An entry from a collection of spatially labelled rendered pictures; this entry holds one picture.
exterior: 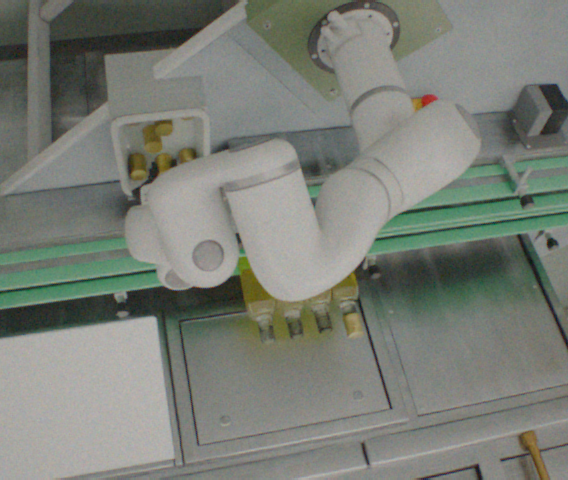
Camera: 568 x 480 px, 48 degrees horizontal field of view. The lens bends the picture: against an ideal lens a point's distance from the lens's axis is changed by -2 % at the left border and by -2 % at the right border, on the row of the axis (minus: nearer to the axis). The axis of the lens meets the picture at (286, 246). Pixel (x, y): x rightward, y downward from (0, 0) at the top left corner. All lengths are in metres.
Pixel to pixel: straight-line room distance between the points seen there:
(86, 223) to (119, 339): 0.26
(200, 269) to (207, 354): 0.68
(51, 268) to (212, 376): 0.39
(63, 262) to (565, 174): 1.08
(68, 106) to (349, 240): 1.31
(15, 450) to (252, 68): 0.86
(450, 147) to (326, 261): 0.22
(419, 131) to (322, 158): 0.58
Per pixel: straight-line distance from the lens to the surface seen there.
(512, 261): 1.72
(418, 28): 1.15
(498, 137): 1.51
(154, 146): 1.26
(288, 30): 1.08
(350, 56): 1.04
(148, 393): 1.39
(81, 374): 1.43
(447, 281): 1.63
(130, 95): 1.20
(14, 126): 1.88
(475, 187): 1.42
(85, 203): 1.41
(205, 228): 0.74
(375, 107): 0.97
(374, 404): 1.41
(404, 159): 0.79
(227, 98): 1.28
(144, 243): 0.92
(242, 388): 1.39
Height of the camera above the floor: 1.64
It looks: 30 degrees down
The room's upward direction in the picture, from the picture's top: 166 degrees clockwise
